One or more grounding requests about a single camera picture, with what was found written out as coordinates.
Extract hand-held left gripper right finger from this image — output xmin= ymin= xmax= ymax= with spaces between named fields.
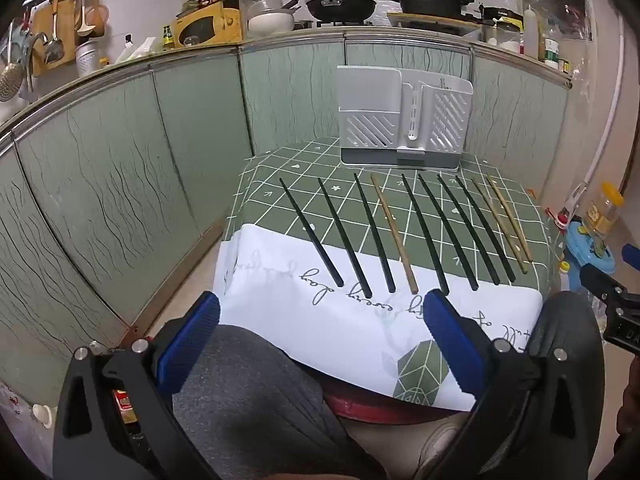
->
xmin=425 ymin=288 xmax=609 ymax=480

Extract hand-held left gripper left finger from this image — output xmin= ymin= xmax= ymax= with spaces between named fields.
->
xmin=52 ymin=291 xmax=223 ymax=480

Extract white plastic utensil holder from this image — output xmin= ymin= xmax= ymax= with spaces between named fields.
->
xmin=336 ymin=65 xmax=474 ymax=172

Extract blue plastic container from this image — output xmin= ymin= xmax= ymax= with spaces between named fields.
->
xmin=565 ymin=220 xmax=618 ymax=293

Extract yellow lid plastic jar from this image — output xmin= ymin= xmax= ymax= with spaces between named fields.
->
xmin=582 ymin=182 xmax=626 ymax=238

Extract white plastic tool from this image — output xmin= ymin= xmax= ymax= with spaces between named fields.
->
xmin=545 ymin=182 xmax=588 ymax=228

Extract person's left leg grey trousers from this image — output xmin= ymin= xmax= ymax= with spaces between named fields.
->
xmin=172 ymin=324 xmax=388 ymax=480

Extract red plastic stool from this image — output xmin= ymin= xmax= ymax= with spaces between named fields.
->
xmin=322 ymin=392 xmax=473 ymax=423

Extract person's light shoe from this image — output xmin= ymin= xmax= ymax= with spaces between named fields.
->
xmin=412 ymin=419 xmax=468 ymax=480

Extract green checked tablecloth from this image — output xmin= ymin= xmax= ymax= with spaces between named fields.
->
xmin=220 ymin=136 xmax=558 ymax=413

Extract white squeeze bottle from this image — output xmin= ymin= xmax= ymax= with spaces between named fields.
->
xmin=522 ymin=5 xmax=538 ymax=58

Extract clear container white powder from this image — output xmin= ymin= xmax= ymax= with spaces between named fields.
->
xmin=497 ymin=25 xmax=523 ymax=53

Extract black electric cooker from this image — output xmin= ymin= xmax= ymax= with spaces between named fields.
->
xmin=482 ymin=6 xmax=525 ymax=23

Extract metal cup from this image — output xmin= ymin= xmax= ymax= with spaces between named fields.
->
xmin=75 ymin=40 xmax=104 ymax=77

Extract yellow microwave oven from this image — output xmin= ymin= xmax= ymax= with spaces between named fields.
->
xmin=172 ymin=0 xmax=243 ymax=50

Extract metal mesh strainer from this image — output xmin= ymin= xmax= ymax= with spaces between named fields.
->
xmin=0 ymin=25 xmax=25 ymax=102

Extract black cooking pot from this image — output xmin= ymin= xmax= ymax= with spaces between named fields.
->
xmin=390 ymin=0 xmax=476 ymax=17

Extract white rice pot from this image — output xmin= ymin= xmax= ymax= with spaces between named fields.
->
xmin=246 ymin=0 xmax=301 ymax=37

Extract gas stove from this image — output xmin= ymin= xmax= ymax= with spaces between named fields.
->
xmin=295 ymin=19 xmax=391 ymax=29

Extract wooden cutting board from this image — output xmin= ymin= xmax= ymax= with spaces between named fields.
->
xmin=31 ymin=0 xmax=101 ymax=76

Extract black wok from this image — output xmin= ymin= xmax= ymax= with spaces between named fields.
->
xmin=305 ymin=0 xmax=378 ymax=22

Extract white wall pipe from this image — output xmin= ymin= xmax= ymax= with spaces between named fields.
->
xmin=582 ymin=10 xmax=628 ymax=196

